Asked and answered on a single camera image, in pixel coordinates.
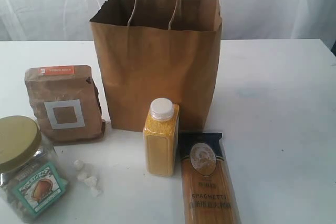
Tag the brown paper shopping bag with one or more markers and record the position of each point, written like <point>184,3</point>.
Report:
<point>150,49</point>

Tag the white pebble candy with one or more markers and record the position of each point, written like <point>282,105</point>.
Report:
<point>95,191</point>
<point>81,176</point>
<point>78,165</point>
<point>91,181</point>

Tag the brown kraft pouch orange label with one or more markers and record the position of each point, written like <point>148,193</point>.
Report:
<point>65,102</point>

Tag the yellow millet bottle white cap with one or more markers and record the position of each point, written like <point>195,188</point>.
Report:
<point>161,136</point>

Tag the clear nut jar gold lid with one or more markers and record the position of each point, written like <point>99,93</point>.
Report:
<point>32,179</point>

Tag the spaghetti packet dark blue top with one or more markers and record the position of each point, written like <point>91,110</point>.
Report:
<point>207,188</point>

